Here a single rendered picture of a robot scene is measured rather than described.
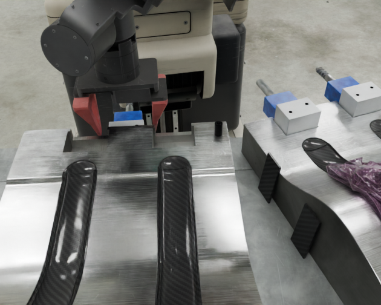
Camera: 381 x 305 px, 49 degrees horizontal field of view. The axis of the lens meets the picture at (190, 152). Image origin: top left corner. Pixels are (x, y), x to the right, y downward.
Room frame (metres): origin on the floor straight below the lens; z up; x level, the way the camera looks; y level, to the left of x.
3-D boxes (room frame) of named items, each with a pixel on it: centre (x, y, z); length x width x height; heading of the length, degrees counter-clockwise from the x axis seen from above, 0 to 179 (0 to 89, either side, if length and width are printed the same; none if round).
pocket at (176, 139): (0.40, 0.02, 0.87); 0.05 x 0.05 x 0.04; 2
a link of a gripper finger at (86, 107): (0.46, 0.12, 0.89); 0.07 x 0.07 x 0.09; 5
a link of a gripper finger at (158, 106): (0.47, 0.07, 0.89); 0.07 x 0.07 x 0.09; 5
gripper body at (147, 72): (0.47, 0.09, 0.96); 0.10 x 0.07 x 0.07; 95
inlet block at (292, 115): (0.50, -0.13, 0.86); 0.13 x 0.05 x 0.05; 19
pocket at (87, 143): (0.39, 0.13, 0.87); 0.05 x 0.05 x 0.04; 2
